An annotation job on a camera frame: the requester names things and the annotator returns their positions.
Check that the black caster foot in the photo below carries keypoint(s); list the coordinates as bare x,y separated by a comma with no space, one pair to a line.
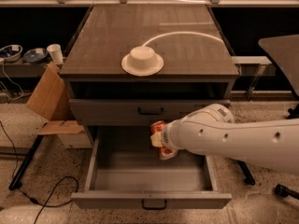
284,192

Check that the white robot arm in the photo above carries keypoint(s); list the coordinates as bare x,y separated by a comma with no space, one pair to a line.
212,130

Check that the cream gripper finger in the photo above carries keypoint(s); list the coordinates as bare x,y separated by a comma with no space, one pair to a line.
156,140

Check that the blue bowl right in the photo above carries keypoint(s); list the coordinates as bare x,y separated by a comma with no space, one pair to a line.
34,56

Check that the brown cardboard box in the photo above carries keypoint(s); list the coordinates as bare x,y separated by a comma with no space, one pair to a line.
50,100

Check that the red coke can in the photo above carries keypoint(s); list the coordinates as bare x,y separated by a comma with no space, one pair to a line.
164,153

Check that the white upturned bowl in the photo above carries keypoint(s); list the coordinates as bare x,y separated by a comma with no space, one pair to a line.
142,61

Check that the closed grey top drawer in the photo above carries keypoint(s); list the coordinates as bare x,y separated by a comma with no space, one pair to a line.
125,112

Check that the blue bowl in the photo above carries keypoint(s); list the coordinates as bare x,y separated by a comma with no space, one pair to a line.
11,53
34,56

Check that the blue bowl left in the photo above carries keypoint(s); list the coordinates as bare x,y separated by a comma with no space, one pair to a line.
11,53

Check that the black right frame leg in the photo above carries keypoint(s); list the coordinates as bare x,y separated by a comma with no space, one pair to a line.
249,180

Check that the white paper cup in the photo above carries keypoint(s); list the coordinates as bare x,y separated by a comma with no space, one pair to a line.
55,53

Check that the black left frame leg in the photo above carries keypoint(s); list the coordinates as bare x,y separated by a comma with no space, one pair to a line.
16,180

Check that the open grey middle drawer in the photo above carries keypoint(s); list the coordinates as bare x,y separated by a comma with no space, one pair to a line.
125,172

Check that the black frame leg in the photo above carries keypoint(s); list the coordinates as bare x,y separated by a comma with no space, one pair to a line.
16,180
249,180

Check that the grey drawer cabinet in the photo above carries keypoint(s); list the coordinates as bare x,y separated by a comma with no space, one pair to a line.
197,64

